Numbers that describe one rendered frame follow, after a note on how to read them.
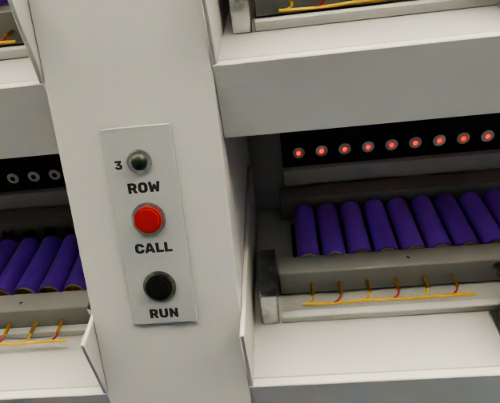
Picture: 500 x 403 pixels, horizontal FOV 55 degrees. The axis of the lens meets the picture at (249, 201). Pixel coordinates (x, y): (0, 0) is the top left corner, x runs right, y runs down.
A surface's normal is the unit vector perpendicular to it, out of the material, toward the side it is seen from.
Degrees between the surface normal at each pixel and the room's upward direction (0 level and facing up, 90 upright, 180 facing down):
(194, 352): 90
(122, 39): 90
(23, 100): 111
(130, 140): 90
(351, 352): 21
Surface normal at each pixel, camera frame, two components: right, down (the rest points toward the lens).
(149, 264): -0.06, 0.26
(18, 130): -0.02, 0.58
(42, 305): -0.11, -0.81
